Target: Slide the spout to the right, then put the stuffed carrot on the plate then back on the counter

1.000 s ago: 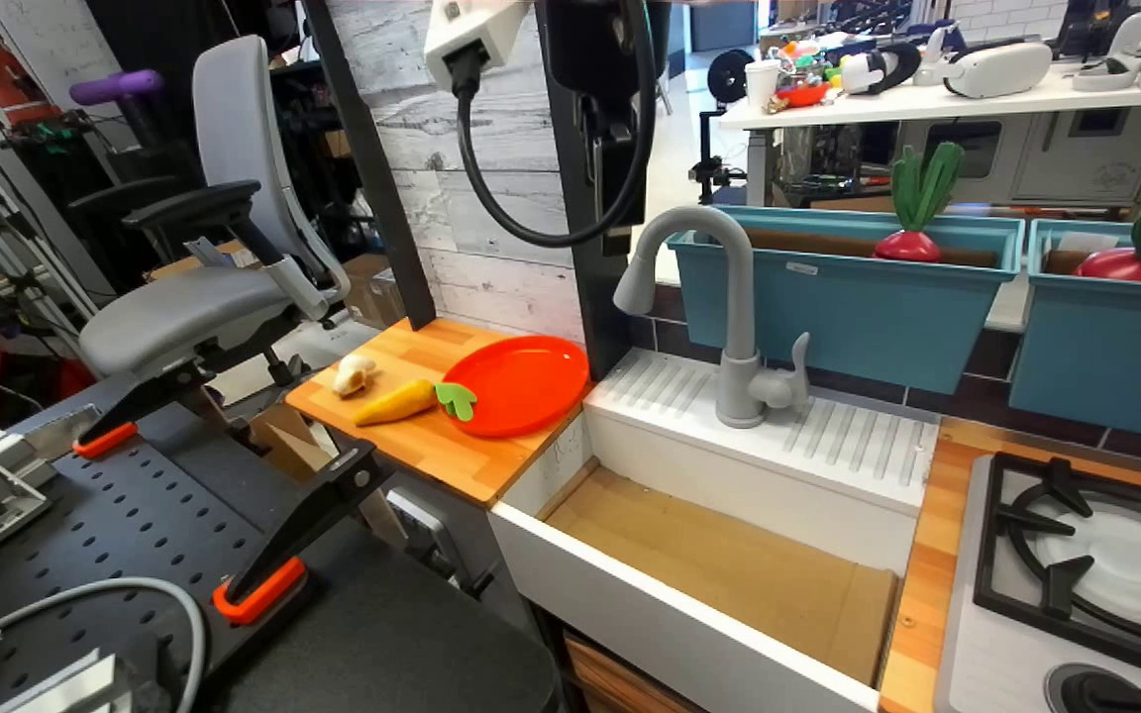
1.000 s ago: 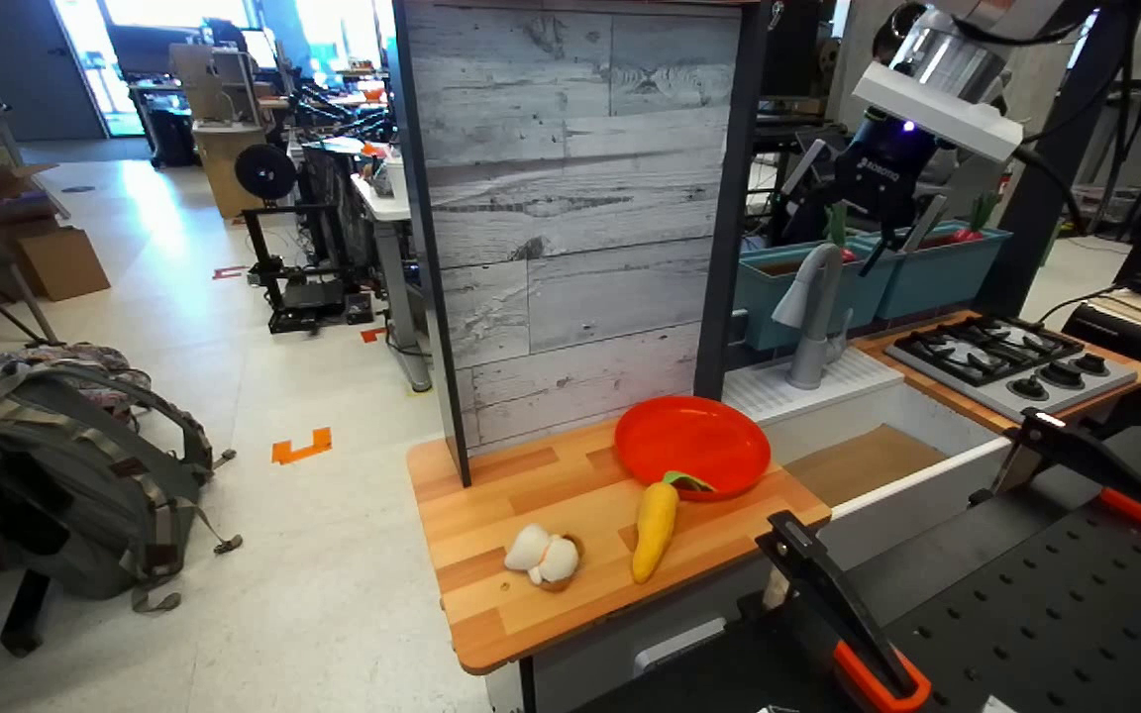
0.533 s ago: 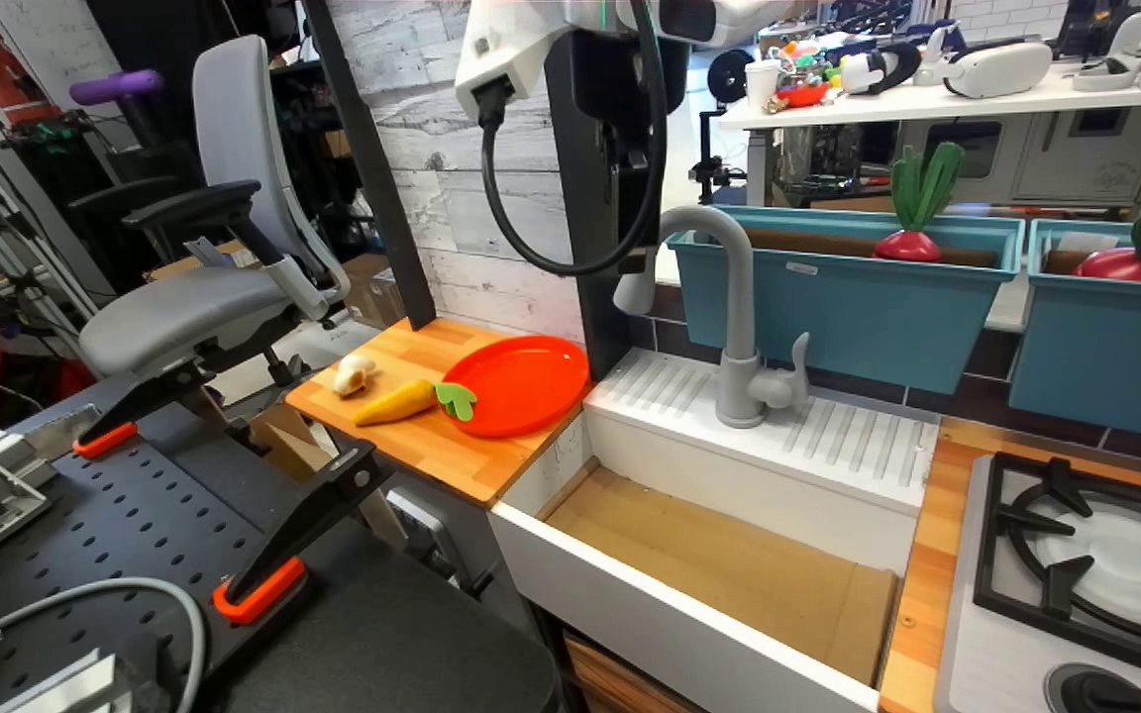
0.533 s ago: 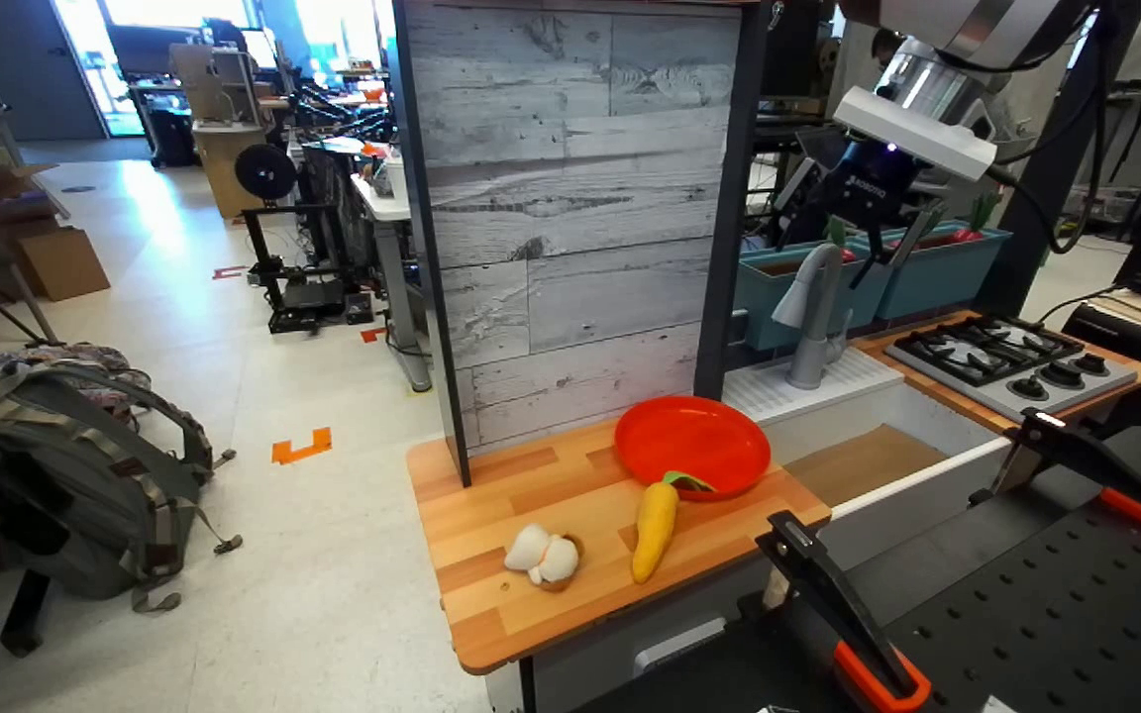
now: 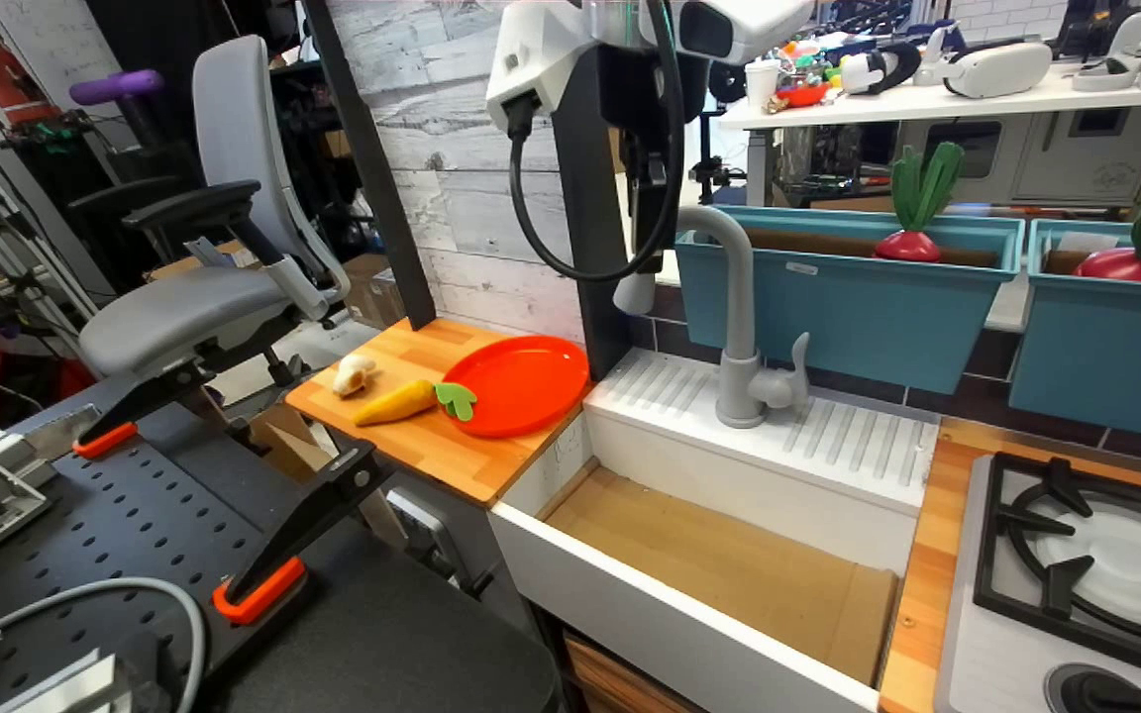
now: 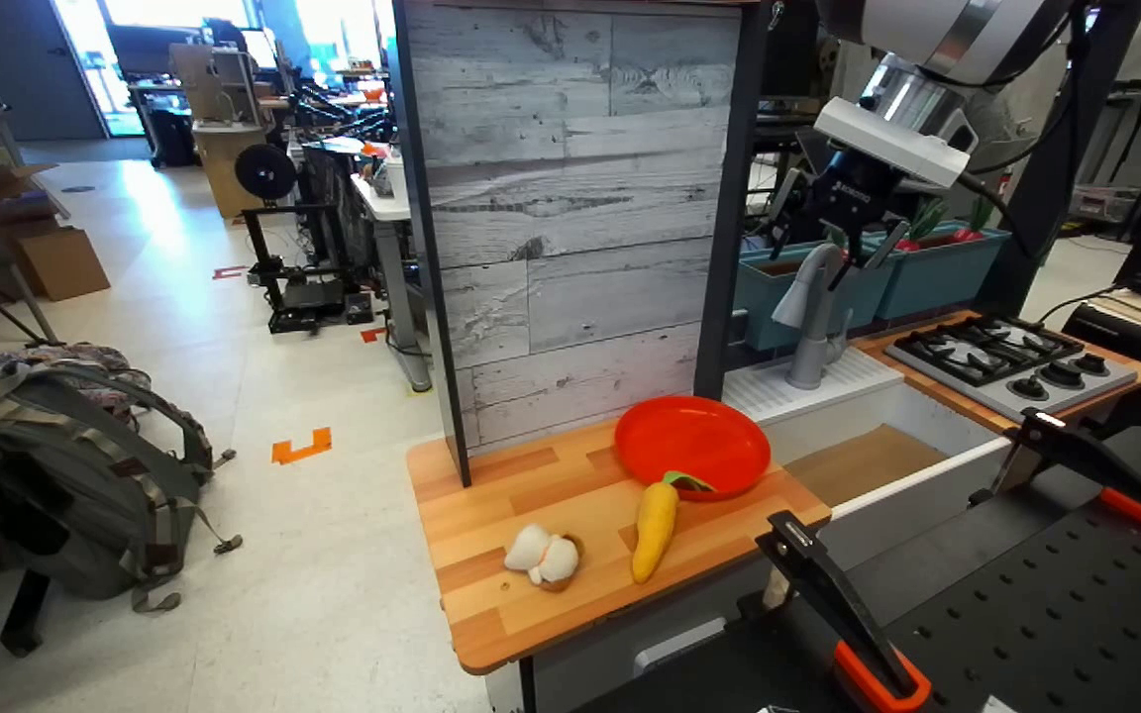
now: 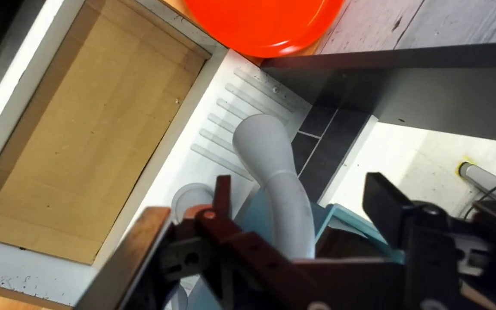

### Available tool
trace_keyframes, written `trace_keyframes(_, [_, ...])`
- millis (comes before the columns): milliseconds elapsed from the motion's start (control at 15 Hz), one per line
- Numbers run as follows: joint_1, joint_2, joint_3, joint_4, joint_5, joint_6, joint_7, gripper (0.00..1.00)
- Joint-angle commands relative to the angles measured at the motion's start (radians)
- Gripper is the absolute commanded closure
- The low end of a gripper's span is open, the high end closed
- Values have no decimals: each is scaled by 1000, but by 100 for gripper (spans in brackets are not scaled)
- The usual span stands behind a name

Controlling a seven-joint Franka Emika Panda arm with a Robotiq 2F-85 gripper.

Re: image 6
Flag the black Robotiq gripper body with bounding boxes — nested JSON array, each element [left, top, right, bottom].
[[799, 138, 921, 244]]

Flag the grey toy faucet spout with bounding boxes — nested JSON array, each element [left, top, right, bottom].
[[768, 233, 869, 396]]

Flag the yellow stuffed carrot green leaves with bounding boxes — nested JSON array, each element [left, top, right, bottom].
[[625, 467, 716, 591]]

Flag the wooden stove counter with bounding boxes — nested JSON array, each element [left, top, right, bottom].
[[854, 306, 1141, 438]]

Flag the red round plate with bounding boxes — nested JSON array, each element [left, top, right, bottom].
[[611, 390, 776, 504]]

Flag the white stuffed mushroom toy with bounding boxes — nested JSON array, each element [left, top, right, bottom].
[[501, 517, 587, 595]]

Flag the teal plastic bin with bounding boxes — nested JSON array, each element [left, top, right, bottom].
[[875, 225, 1017, 330], [735, 233, 893, 355]]

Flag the toy gas stove top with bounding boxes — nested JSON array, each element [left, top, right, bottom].
[[893, 311, 1141, 423]]

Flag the white toy sink basin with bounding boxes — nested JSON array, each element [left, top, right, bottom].
[[720, 343, 1017, 536]]

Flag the grey wood-look backsplash panel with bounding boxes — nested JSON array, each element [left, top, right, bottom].
[[393, 0, 768, 485]]

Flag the black orange bar clamp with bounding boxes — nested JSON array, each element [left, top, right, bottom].
[[990, 405, 1141, 540], [752, 505, 938, 713]]

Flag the wooden cutting board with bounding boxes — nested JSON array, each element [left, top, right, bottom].
[[403, 414, 838, 677]]

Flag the black perforated work table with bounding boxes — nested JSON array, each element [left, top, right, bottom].
[[566, 419, 1141, 713]]

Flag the black metal stand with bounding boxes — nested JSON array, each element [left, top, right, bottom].
[[236, 136, 381, 335]]

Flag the brown cardboard box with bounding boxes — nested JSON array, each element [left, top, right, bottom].
[[3, 223, 117, 306]]

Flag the grey backpack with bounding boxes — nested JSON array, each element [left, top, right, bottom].
[[0, 335, 249, 618]]

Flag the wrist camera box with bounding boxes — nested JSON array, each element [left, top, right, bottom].
[[811, 91, 979, 194]]

